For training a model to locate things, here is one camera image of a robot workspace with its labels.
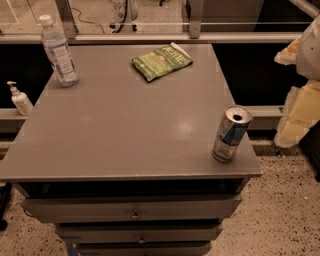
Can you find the blue plastic water bottle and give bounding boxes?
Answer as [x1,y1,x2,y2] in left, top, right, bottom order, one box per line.
[39,15,79,87]

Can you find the white pump dispenser bottle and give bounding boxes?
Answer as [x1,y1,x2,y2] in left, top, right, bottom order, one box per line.
[7,81,33,116]

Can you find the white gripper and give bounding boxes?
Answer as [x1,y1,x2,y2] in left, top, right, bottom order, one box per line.
[274,23,320,148]

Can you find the metal railing frame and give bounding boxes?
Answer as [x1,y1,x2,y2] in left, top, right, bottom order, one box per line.
[0,0,320,45]

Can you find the silver blue energy drink can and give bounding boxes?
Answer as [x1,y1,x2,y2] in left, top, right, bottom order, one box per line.
[212,105,252,163]

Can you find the green chip bag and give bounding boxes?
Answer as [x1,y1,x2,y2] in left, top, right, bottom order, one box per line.
[131,42,193,82]

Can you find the grey drawer cabinet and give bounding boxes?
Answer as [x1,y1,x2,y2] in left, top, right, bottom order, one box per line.
[1,44,261,256]

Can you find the white machine base with cable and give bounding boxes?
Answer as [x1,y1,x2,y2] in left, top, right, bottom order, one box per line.
[109,0,138,33]

